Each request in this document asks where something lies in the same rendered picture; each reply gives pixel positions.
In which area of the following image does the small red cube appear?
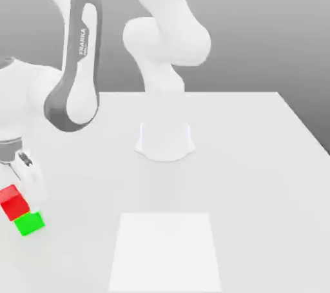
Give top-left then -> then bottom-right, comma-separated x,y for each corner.
0,184 -> 31,222

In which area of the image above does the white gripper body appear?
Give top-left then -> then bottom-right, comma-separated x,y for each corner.
0,163 -> 50,207

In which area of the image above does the small green cube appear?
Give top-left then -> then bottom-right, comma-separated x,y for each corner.
13,210 -> 46,237

